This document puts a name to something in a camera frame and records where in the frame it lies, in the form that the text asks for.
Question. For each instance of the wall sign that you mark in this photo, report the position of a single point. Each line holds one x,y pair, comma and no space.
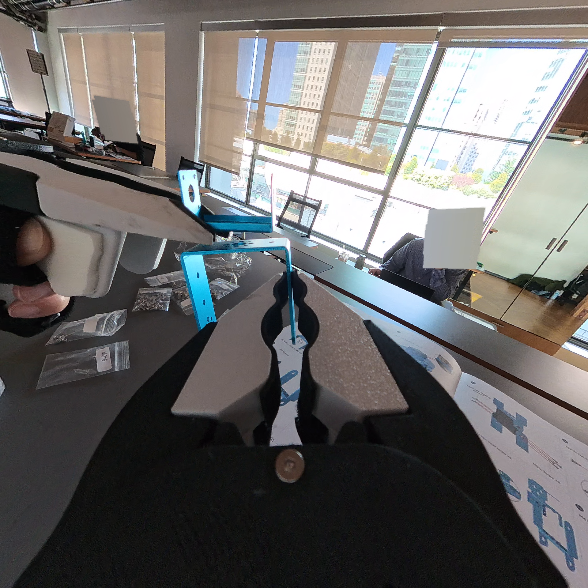
37,62

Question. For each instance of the frosted glass door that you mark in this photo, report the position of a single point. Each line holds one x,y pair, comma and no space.
519,229

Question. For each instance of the black mesh chair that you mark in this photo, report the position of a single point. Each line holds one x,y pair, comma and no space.
193,167

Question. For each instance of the large window with roller blinds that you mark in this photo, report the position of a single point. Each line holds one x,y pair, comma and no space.
349,206

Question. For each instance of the black office chair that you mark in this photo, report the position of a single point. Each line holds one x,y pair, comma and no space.
397,243

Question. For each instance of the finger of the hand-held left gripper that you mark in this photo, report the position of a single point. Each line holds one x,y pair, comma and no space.
128,211
55,166

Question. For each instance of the small blue metal bracket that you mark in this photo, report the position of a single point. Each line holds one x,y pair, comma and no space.
239,223

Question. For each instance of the clear zip bag of screws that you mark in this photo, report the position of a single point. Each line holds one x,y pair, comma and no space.
183,303
225,288
151,299

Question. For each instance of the window with closed blinds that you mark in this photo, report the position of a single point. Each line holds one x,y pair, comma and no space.
110,69

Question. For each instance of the cardboard box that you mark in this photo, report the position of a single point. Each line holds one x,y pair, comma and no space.
59,126

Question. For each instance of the glass jar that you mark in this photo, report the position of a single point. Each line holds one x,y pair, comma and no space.
344,256

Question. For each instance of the black laptop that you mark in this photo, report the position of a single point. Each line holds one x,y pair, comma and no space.
404,285

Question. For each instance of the zip bag with few nuts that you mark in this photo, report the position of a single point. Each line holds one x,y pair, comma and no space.
105,321

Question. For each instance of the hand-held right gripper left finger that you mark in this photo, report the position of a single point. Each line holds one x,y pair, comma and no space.
229,372

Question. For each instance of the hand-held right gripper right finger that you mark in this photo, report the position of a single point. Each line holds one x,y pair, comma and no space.
353,367

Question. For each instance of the labelled clear zip bag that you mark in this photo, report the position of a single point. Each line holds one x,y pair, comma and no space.
165,279

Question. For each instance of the dark frame chair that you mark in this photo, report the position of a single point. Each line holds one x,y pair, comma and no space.
305,198

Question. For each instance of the crumpled clear plastic wrap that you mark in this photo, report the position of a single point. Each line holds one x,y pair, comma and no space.
227,264

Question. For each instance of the nearly empty labelled zip bag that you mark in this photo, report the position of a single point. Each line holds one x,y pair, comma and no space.
69,367

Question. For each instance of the dark desk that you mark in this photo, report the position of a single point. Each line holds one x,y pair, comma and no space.
69,436

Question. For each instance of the large blue U bracket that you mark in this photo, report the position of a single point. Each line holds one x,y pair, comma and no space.
197,285

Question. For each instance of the instruction manual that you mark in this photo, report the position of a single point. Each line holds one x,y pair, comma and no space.
482,413

